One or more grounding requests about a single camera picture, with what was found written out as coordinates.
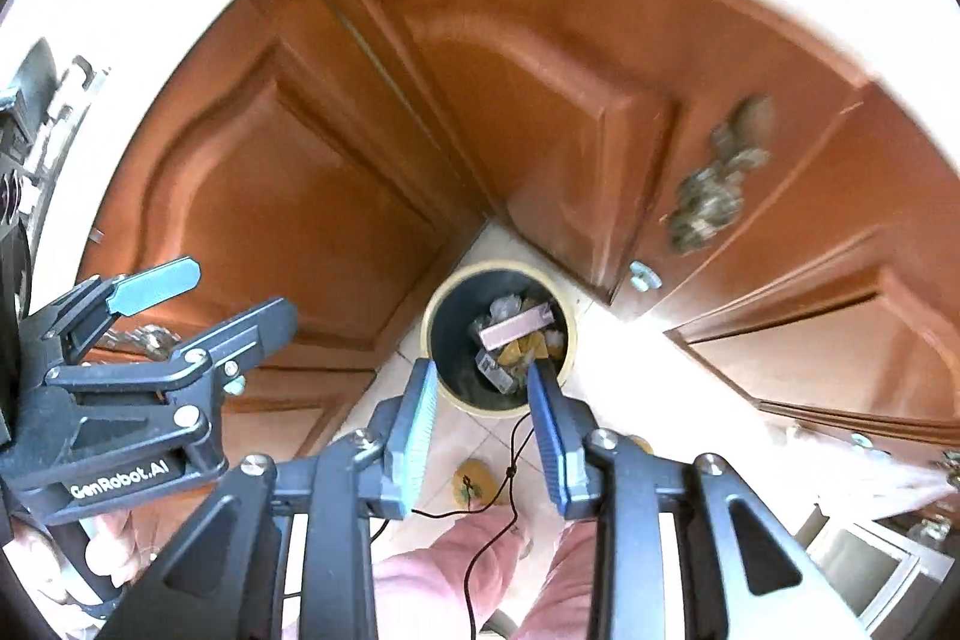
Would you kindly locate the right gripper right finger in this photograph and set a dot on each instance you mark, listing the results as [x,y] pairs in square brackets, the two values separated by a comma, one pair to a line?
[560,426]

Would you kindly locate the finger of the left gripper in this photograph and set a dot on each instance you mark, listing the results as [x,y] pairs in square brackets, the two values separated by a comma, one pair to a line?
[242,343]
[135,294]

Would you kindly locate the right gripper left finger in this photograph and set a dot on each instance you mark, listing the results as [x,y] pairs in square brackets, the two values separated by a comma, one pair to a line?
[403,426]

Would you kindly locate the yellow wrapper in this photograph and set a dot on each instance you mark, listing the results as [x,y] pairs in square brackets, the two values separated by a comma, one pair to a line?
[518,355]

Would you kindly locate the white blue medicine box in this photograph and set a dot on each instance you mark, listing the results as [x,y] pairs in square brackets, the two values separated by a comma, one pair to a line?
[498,377]

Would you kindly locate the pink strawberry milk carton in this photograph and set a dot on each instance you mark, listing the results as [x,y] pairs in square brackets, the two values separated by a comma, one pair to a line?
[533,319]

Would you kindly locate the clear plastic bottle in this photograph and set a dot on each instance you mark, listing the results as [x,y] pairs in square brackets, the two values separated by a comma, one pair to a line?
[505,308]

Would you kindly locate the round trash bin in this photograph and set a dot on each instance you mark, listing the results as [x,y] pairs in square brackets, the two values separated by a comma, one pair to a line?
[459,309]

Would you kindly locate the person's left hand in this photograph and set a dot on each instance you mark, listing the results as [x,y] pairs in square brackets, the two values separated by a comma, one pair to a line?
[116,547]

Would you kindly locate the yellow right slipper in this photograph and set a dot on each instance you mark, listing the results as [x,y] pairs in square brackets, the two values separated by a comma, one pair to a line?
[642,444]

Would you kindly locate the yellow slipper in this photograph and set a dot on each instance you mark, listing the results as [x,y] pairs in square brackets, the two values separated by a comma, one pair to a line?
[642,444]
[473,485]

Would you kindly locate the yellow left slipper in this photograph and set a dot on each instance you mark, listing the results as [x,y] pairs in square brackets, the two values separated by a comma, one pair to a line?
[473,485]

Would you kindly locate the person's pink trouser legs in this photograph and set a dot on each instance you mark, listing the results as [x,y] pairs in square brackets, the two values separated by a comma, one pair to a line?
[435,592]

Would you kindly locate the left brown cabinet door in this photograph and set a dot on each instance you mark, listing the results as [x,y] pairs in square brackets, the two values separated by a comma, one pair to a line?
[280,159]

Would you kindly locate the right brown cabinet door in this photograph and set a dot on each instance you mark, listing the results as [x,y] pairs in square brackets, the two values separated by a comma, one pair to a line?
[834,297]

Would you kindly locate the brown wooden cabinet door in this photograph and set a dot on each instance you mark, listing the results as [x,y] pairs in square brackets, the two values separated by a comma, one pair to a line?
[579,120]

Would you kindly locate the ornate metal door handle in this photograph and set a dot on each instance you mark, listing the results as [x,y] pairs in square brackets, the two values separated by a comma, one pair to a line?
[711,199]

